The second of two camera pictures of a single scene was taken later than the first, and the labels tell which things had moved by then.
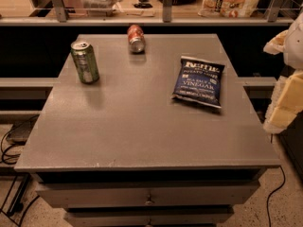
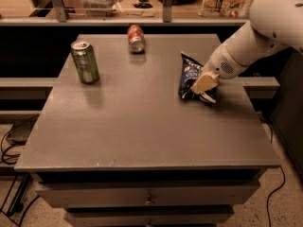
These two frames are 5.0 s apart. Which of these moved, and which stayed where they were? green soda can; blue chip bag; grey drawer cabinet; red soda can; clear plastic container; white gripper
Moved: white gripper; blue chip bag
Stayed: green soda can; clear plastic container; grey drawer cabinet; red soda can
